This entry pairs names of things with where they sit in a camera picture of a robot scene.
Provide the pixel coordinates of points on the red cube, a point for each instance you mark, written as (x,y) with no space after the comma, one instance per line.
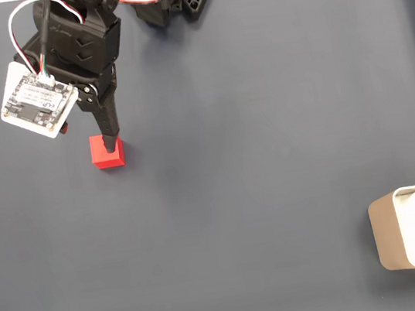
(98,154)

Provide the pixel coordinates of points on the dark grey table mat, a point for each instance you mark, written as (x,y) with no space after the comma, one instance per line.
(215,209)

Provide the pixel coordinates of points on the white camera board mount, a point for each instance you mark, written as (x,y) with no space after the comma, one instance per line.
(35,101)

